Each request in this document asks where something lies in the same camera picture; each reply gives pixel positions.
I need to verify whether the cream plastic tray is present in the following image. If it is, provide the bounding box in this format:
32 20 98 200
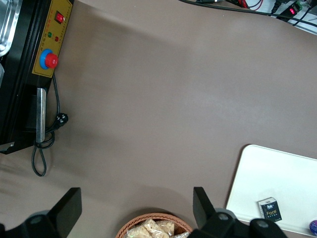
225 144 317 237

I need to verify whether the red cable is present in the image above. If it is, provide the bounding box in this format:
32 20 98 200
234 0 264 10

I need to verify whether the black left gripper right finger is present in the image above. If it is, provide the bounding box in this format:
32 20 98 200
189 186 288 238

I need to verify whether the long black cable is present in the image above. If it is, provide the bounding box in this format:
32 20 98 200
178 0 317 28

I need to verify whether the black power strip red switch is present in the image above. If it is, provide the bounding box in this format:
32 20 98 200
271 0 308 17

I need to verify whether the red emergency stop button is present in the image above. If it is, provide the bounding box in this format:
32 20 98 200
39 49 59 70

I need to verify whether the black sealing machine yellow panel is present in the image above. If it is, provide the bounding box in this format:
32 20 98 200
0 0 75 156

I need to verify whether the small black box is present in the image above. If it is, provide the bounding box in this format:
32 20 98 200
258 197 283 220

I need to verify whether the shiny metal tray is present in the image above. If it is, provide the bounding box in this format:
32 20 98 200
0 0 23 58

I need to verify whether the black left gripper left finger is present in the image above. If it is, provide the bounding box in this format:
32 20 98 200
0 187 83 238

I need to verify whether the round wicker basket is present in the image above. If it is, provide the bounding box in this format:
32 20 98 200
115 212 194 238

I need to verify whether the black power cable with plug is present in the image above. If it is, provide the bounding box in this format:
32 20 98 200
31 74 69 178

